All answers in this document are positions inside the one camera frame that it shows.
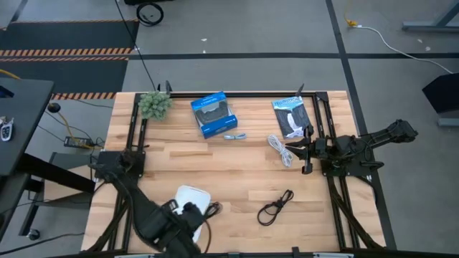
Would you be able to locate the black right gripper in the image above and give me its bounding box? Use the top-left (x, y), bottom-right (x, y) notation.
top-left (285, 123), bottom-right (337, 176)

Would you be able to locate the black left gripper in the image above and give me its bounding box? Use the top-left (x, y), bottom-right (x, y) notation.
top-left (163, 199), bottom-right (214, 234)

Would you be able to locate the white USB-C cable bundle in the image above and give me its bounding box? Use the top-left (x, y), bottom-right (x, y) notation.
top-left (267, 134), bottom-right (294, 168)

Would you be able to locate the white plastic tray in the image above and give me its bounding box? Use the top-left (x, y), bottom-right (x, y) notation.
top-left (174, 185), bottom-right (212, 244)

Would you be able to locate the blue game controller box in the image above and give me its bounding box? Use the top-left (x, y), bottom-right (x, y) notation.
top-left (190, 91), bottom-right (239, 140)

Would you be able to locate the green succulent plant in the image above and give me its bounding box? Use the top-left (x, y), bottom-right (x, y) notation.
top-left (138, 90), bottom-right (174, 121)

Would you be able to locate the black power strip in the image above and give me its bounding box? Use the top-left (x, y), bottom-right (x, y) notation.
top-left (64, 136), bottom-right (86, 148)

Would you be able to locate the grey metal foot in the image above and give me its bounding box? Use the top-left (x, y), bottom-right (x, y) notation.
top-left (437, 117), bottom-right (459, 128)

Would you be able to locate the black angular box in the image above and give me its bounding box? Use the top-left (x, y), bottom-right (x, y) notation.
top-left (422, 72), bottom-right (459, 115)

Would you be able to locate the grey metal table leg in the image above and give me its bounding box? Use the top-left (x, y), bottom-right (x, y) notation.
top-left (401, 0), bottom-right (459, 33)

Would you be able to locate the black desk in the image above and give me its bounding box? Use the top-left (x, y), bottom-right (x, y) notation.
top-left (0, 77), bottom-right (96, 241)

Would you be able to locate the black hazard-striped floor mat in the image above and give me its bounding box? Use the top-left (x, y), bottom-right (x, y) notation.
top-left (0, 19), bottom-right (140, 100)

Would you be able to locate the white car key fob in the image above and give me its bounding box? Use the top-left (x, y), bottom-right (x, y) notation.
top-left (0, 117), bottom-right (15, 142)

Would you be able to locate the black aluminium table frame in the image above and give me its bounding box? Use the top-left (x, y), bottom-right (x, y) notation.
top-left (85, 91), bottom-right (387, 258)

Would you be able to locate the white floor cable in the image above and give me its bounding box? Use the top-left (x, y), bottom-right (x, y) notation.
top-left (353, 24), bottom-right (455, 75)

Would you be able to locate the yellow floor cable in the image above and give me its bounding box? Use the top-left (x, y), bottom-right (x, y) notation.
top-left (343, 0), bottom-right (359, 27)

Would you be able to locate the yellow cable near power strip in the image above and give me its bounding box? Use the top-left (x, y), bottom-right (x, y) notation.
top-left (0, 69), bottom-right (95, 151)

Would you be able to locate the long black floor cable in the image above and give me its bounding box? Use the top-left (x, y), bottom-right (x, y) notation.
top-left (114, 0), bottom-right (158, 92)

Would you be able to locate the coiled black floor cable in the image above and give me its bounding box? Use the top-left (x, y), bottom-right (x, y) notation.
top-left (136, 2), bottom-right (165, 27)

